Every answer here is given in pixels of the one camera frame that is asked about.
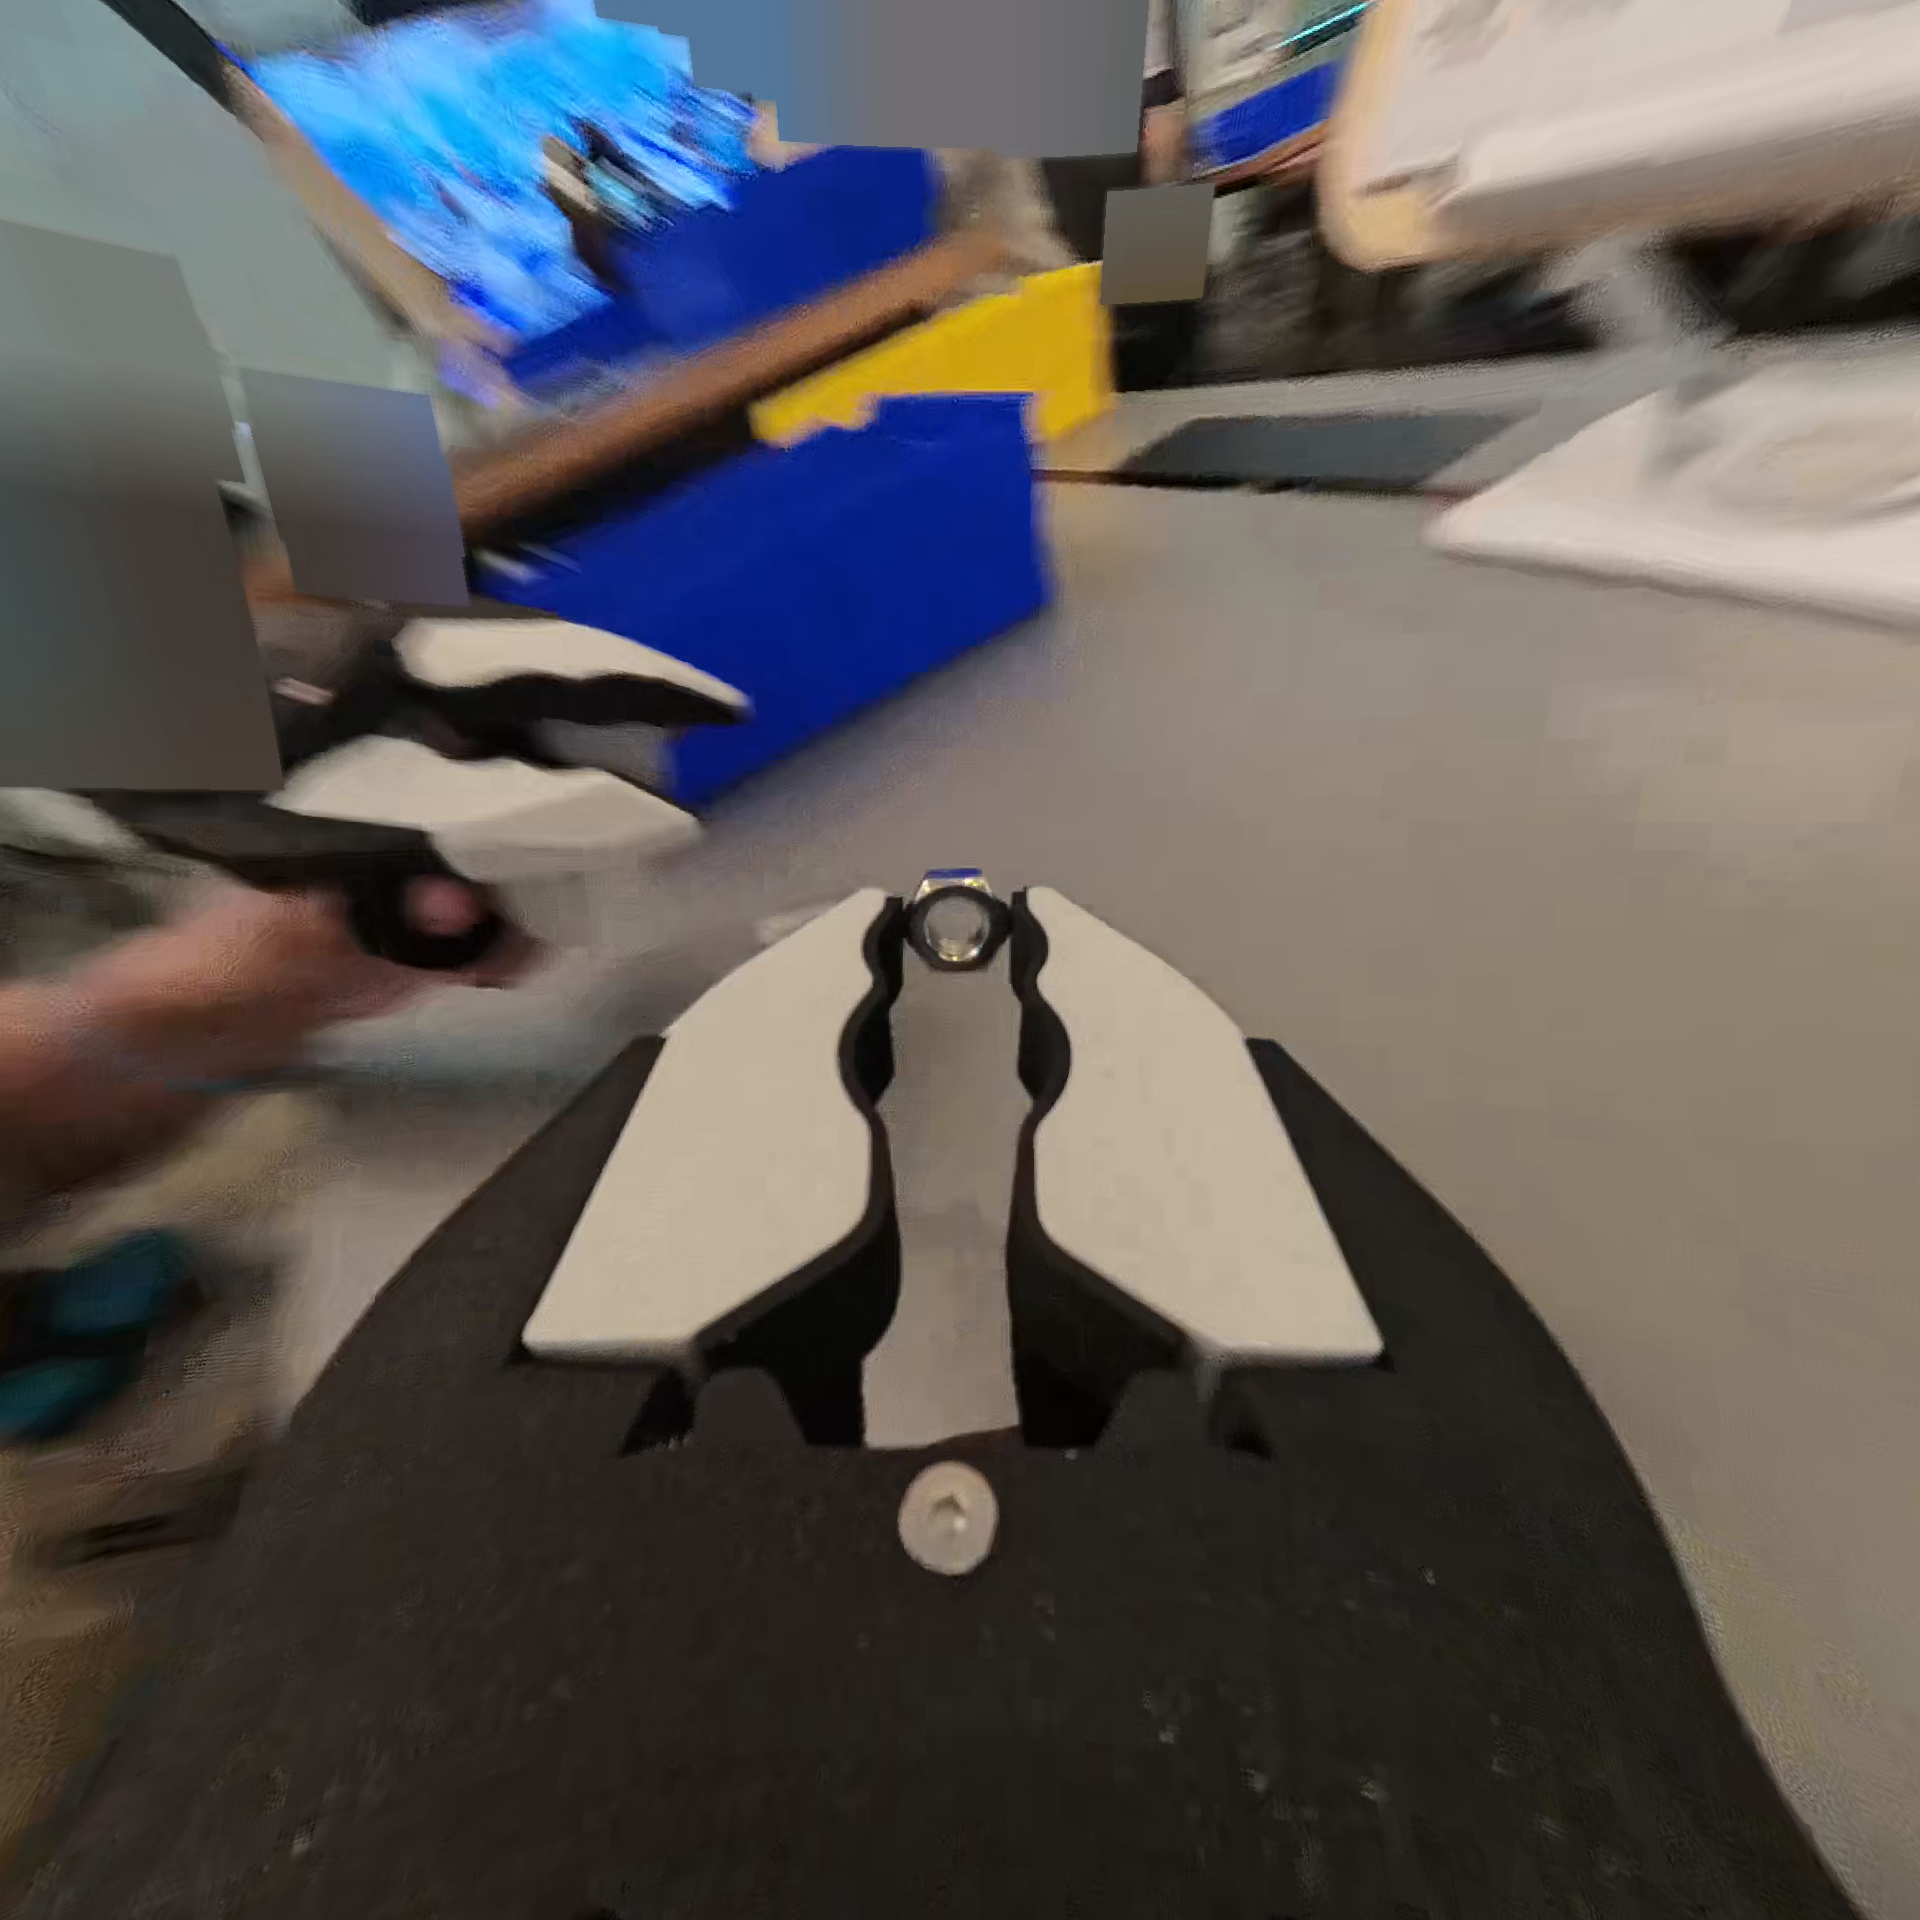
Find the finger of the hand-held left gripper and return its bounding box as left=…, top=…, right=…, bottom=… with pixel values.
left=274, top=734, right=707, bottom=889
left=391, top=617, right=751, bottom=738

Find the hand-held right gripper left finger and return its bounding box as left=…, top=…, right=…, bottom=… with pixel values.
left=520, top=883, right=906, bottom=1434

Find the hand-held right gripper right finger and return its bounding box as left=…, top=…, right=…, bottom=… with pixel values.
left=1008, top=883, right=1386, bottom=1434

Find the blue plastic bin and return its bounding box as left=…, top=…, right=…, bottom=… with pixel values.
left=472, top=391, right=1052, bottom=803

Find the steel hex nut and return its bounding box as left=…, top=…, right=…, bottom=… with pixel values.
left=903, top=864, right=1010, bottom=974

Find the person's left hand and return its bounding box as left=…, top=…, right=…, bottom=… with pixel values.
left=0, top=876, right=503, bottom=1209

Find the wooden-edged table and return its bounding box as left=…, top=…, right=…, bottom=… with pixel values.
left=449, top=223, right=1038, bottom=534

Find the long blue bin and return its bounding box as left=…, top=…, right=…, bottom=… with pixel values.
left=510, top=145, right=947, bottom=391

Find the large display screen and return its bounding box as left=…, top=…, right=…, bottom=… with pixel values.
left=240, top=0, right=768, bottom=340

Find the yellow plastic bin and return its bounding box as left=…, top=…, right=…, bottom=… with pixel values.
left=749, top=262, right=1116, bottom=447

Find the black flat pad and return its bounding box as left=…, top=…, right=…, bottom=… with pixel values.
left=1124, top=411, right=1510, bottom=490

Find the wooden board document stand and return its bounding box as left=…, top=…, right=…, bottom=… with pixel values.
left=1326, top=0, right=1920, bottom=624

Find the small blue bin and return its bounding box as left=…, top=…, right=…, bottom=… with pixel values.
left=1192, top=65, right=1338, bottom=167

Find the printed instruction sheet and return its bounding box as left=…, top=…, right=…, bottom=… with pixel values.
left=1355, top=0, right=1920, bottom=227

